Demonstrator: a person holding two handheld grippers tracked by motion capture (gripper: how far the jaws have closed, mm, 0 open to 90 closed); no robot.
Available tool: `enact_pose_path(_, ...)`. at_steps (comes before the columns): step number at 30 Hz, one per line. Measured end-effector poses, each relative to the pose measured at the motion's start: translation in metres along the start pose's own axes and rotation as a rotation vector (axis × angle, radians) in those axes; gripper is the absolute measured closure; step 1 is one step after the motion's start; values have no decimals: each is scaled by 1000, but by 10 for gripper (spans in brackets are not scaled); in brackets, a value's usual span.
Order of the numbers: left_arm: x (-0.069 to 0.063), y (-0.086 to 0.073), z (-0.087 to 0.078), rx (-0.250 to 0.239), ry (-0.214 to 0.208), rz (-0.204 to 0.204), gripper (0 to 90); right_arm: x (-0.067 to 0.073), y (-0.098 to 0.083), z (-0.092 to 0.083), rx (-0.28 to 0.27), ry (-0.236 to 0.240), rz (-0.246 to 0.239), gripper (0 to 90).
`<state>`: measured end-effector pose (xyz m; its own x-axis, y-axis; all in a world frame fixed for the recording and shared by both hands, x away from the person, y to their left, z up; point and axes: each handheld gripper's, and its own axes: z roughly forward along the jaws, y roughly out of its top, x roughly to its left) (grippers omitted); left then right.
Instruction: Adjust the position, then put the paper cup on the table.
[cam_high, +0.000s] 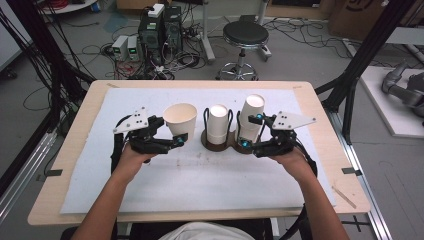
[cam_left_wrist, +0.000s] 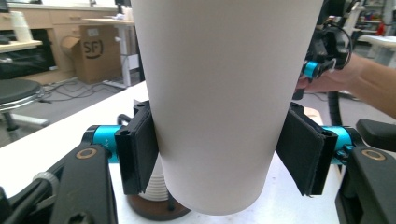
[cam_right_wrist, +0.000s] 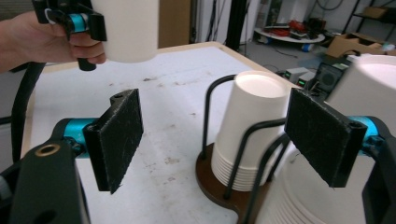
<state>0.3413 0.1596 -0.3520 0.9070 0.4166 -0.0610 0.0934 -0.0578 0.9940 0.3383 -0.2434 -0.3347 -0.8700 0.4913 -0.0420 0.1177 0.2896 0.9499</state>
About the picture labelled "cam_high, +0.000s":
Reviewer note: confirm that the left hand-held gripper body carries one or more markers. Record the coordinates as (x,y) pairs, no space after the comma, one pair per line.
(136,121)

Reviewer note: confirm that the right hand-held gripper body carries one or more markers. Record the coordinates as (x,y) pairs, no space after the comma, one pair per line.
(286,121)

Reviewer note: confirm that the stack of white paper cups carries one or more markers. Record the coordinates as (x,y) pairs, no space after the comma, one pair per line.
(218,126)
(249,136)

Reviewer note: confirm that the single white paper cup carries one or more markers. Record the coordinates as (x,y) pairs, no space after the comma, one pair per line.
(255,106)
(181,123)

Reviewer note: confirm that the person's right hand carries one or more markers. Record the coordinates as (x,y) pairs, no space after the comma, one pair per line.
(293,163)

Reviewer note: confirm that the person's left hand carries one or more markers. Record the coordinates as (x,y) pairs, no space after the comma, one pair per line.
(133,163)

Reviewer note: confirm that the white table mat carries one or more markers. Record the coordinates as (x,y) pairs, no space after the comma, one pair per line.
(200,186)

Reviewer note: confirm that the grey bench power supply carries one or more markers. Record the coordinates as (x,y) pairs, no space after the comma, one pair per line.
(120,46)
(133,46)

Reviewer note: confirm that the black computer tower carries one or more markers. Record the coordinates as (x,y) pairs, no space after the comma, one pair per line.
(173,26)
(150,36)

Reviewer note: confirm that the black round stool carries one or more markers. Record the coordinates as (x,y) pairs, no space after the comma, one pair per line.
(246,33)

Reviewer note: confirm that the person's white shirt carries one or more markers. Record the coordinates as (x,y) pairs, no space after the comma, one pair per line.
(206,231)

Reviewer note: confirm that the thin wooden stick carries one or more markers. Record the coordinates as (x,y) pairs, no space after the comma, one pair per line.
(344,197)

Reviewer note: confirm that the white platform board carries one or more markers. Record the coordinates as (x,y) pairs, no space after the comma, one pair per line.
(383,110)

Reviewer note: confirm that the white box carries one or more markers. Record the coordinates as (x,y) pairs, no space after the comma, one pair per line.
(156,10)

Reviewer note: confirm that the brown cardboard box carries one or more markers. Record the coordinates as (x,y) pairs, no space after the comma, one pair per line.
(350,23)

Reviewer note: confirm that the round white table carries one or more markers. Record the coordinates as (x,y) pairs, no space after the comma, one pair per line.
(70,7)

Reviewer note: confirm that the aluminium rail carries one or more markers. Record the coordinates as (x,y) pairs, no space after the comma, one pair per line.
(363,186)
(23,180)

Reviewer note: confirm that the black metal frame stand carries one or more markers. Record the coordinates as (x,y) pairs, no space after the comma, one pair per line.
(366,50)
(50,50)

